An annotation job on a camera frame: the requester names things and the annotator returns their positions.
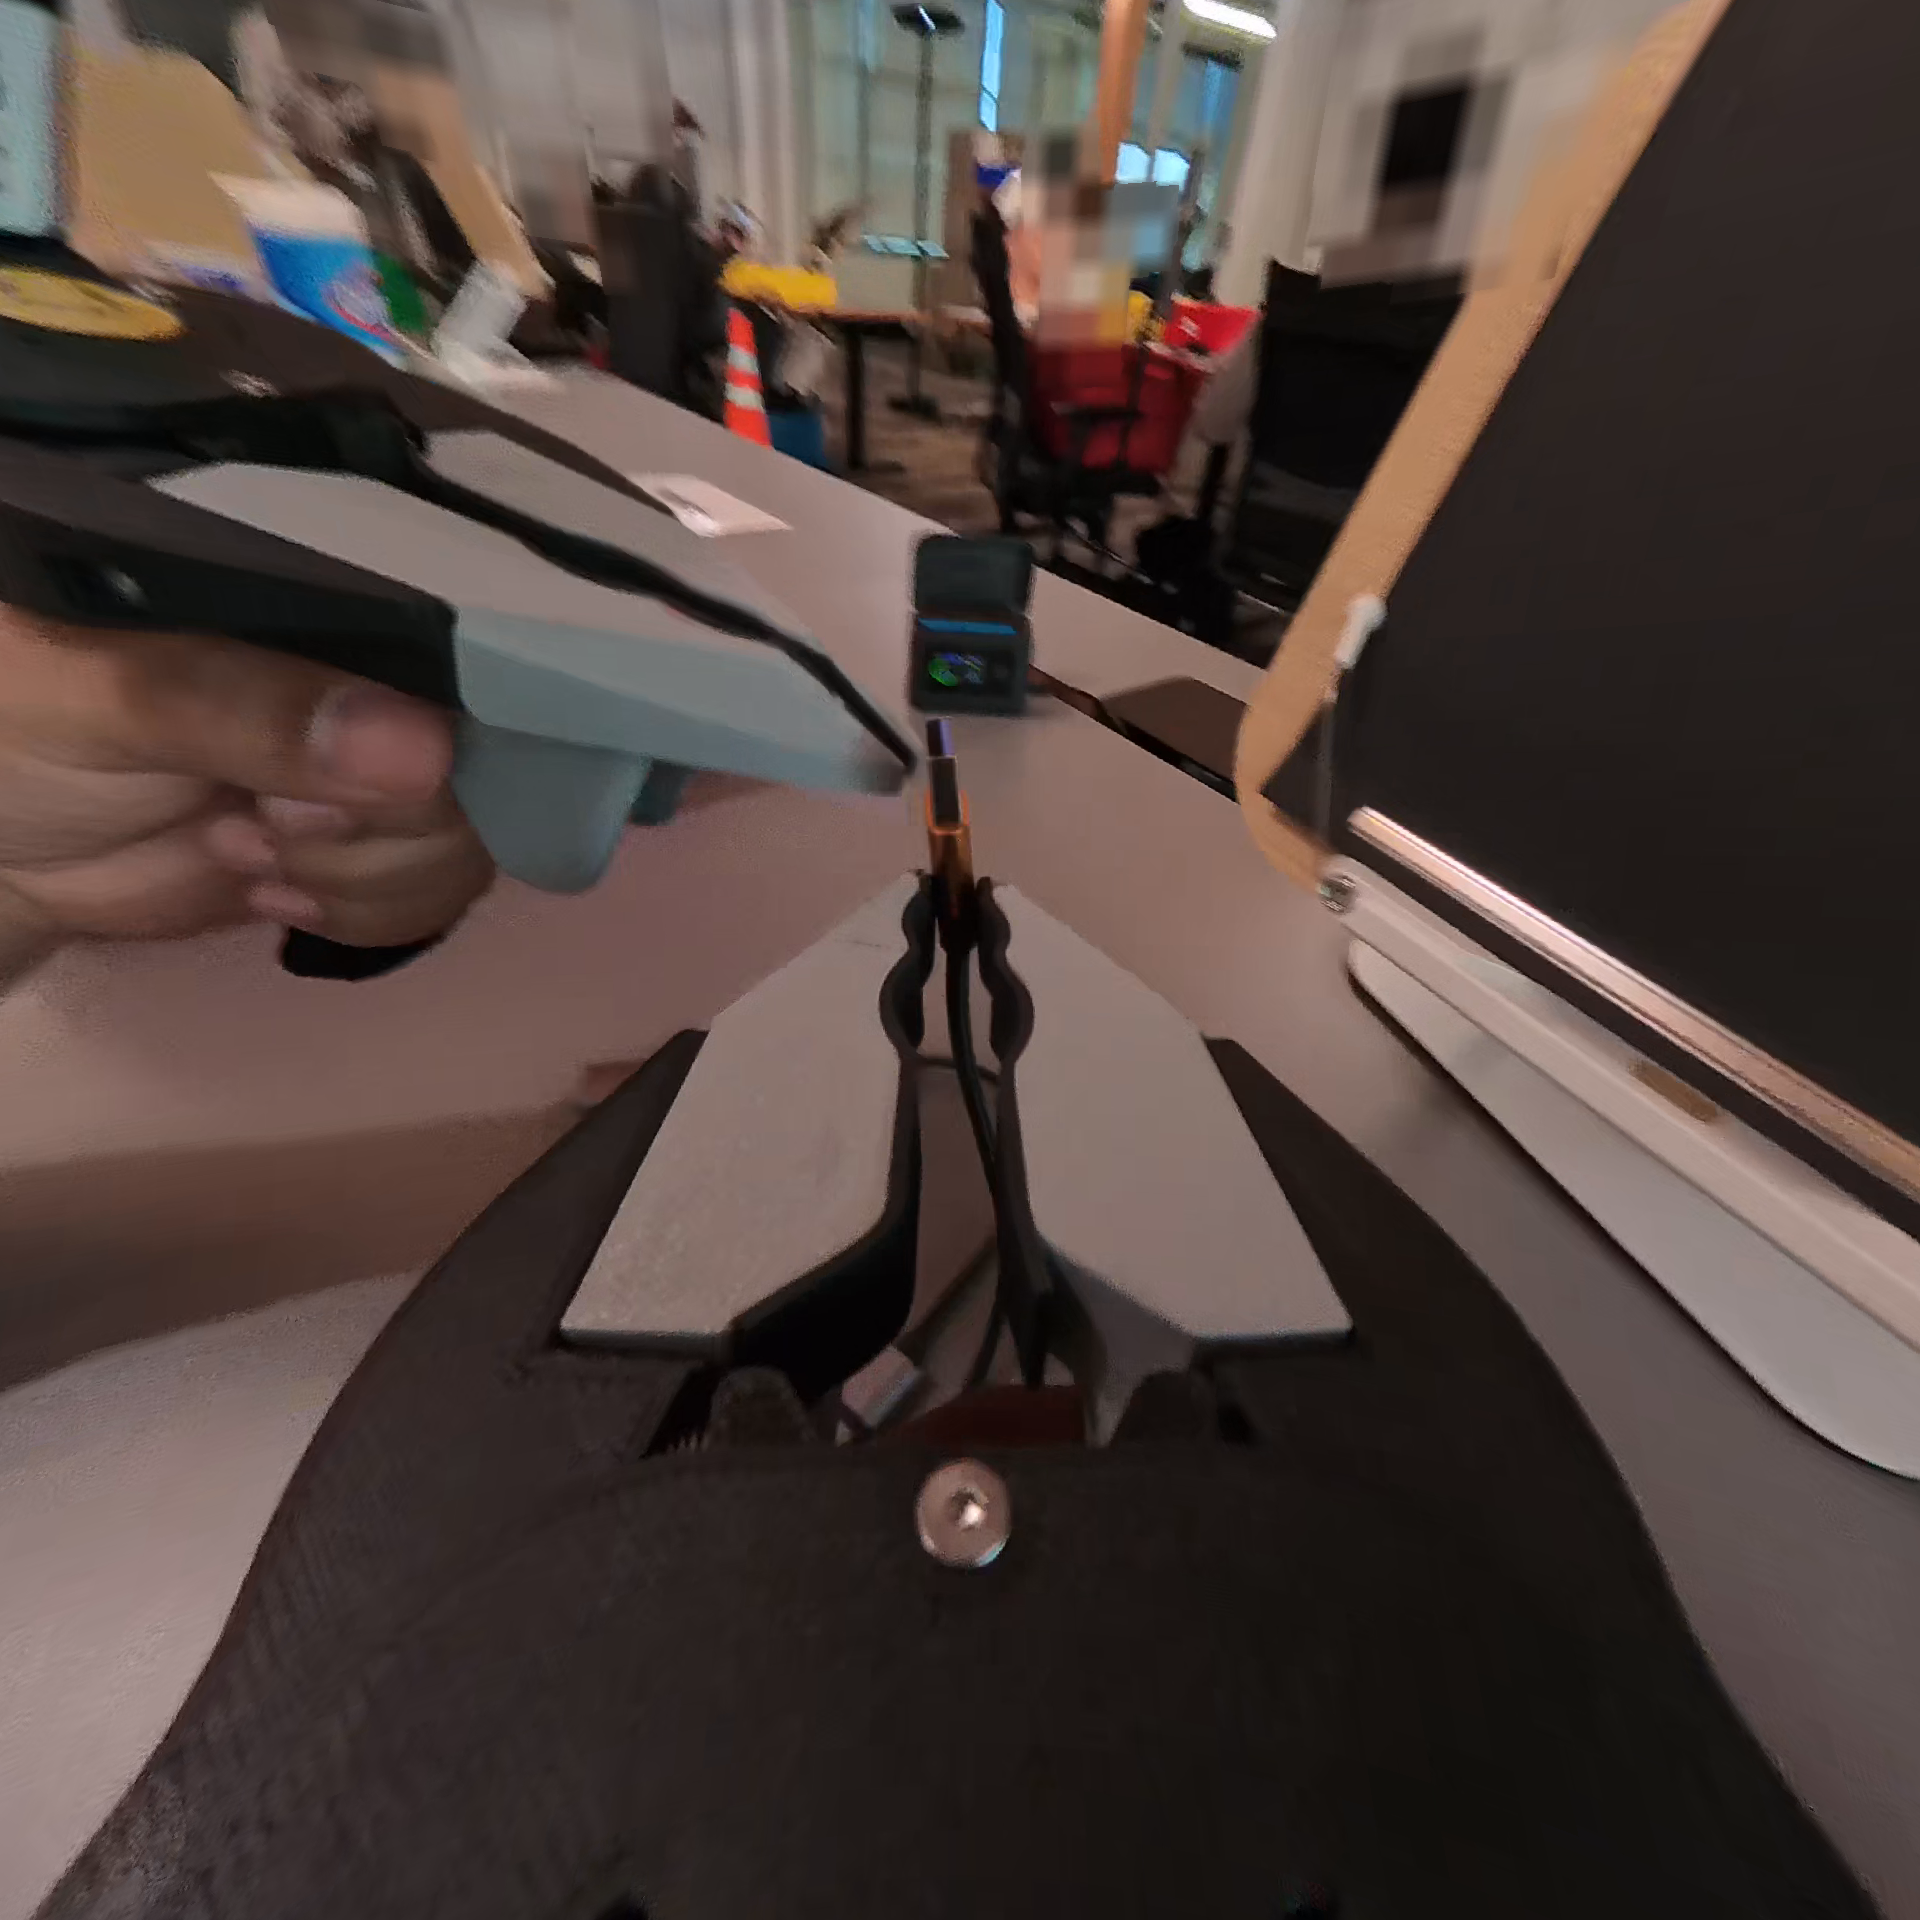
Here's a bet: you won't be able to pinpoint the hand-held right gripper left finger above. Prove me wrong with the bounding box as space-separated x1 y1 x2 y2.
559 870 952 1403

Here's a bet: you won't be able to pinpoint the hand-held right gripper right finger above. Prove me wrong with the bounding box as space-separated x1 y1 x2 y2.
968 881 1355 1443

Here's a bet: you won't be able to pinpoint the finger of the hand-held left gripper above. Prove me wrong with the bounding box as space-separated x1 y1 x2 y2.
151 456 922 896
424 430 845 699

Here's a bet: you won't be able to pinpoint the black braided cable orange plugs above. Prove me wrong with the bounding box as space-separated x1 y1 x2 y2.
920 718 1051 1389

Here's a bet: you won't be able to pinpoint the person's left hand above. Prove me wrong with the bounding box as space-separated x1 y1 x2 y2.
0 615 501 991

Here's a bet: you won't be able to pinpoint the white paper sheet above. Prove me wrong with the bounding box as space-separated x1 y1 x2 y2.
632 470 788 539

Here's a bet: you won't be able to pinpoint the blue yellow wipes packet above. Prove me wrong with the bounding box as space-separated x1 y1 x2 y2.
241 179 437 368

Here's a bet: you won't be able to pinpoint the dark power bank with display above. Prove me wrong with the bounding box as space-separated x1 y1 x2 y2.
908 535 1037 719

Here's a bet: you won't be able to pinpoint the cardboard box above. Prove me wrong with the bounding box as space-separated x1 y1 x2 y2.
66 45 273 288

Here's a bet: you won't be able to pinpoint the white panel stand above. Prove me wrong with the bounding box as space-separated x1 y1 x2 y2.
1319 870 1920 1478

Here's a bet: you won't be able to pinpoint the black red office chair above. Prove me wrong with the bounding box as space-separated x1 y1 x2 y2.
968 194 1202 557

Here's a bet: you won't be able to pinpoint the silver metal strip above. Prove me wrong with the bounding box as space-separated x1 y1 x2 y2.
1352 806 1920 1186

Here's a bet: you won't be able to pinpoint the dark desk cable flap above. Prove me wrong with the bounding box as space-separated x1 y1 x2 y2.
1103 674 1255 797

